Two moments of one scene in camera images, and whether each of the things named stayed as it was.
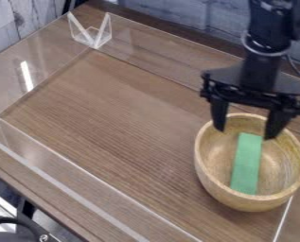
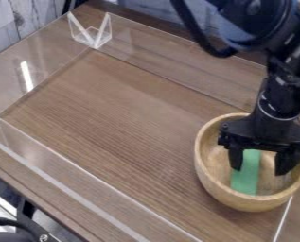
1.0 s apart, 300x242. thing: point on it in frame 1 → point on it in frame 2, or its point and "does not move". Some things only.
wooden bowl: [281, 169] does not move
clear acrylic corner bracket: [90, 37] does not move
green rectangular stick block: [247, 163] does not move
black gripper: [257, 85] → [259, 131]
